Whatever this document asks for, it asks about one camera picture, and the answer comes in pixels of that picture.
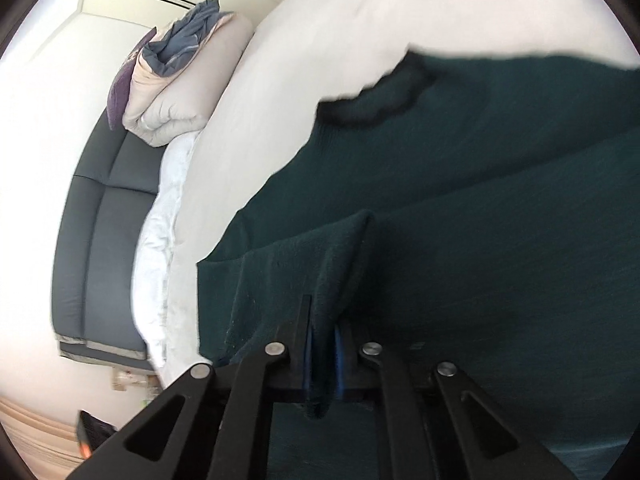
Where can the dark green towel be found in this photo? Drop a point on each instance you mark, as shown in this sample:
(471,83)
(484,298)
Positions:
(450,185)

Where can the black object with orange mark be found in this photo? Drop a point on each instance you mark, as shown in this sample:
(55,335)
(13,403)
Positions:
(95,432)

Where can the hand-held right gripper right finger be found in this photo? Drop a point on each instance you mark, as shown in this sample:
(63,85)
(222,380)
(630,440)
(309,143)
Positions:
(341,360)

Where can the grey padded headboard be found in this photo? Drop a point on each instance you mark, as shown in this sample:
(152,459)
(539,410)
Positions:
(100,220)

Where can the purple pillow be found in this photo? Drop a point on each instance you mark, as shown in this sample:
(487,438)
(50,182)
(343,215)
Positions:
(120,90)

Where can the folded beige and blue duvet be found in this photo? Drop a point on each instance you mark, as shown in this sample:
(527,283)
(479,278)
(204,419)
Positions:
(190,85)

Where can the bed with white sheet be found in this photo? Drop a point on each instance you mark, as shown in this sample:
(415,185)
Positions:
(310,35)

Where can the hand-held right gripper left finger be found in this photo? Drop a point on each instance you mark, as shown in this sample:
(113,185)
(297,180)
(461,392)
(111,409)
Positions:
(303,345)

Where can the white pillow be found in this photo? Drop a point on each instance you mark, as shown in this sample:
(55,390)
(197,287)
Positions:
(160,240)

